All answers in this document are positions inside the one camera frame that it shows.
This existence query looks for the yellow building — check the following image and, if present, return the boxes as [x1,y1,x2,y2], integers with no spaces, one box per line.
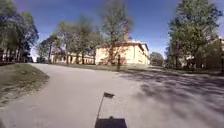
[94,40,151,67]

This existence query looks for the long low building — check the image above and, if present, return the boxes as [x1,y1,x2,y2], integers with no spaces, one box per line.
[49,51,97,66]

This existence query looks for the tall thin tree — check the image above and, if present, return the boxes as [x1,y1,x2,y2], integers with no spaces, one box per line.
[99,0,135,67]

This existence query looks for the small round tree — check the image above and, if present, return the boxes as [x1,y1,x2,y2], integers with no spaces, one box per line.
[149,51,165,67]

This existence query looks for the row of trees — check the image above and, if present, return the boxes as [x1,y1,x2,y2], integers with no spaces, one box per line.
[35,14,102,66]

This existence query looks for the pale gravel road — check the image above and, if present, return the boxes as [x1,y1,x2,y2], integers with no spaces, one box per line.
[0,63,224,128]

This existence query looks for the group of tall green trees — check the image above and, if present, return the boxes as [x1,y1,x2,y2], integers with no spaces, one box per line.
[165,0,224,72]

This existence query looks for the grass mound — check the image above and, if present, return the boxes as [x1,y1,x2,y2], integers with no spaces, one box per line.
[0,63,51,108]

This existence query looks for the group of dark trees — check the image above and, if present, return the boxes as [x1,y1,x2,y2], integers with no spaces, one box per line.
[0,0,40,65]

